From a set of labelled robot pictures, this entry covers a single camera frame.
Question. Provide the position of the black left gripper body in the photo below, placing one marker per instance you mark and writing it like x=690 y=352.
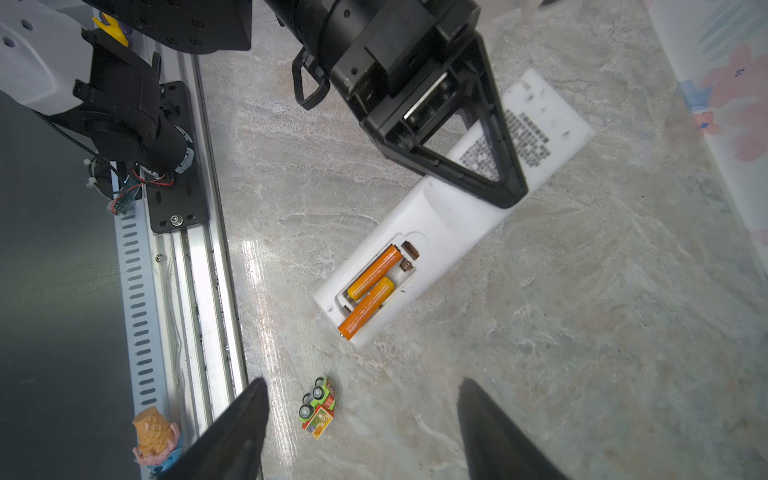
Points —
x=374 y=49

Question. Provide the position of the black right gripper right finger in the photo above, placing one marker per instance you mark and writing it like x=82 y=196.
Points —
x=495 y=448

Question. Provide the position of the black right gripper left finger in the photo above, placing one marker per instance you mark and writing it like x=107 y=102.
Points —
x=231 y=448

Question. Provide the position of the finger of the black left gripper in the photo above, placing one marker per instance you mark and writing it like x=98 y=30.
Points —
x=448 y=122

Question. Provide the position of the orange AA battery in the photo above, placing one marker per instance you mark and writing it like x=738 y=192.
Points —
x=374 y=273
x=368 y=306

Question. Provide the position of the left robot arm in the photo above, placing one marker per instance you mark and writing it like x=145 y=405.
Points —
x=87 y=82

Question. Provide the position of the orange blue plush toy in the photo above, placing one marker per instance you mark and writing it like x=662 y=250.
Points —
x=160 y=442

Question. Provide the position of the red green toy car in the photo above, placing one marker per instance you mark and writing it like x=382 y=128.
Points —
x=317 y=409

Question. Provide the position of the yellow duck toy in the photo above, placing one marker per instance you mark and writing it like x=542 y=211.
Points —
x=114 y=28

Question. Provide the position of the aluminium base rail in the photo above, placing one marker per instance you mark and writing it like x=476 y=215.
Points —
x=184 y=338

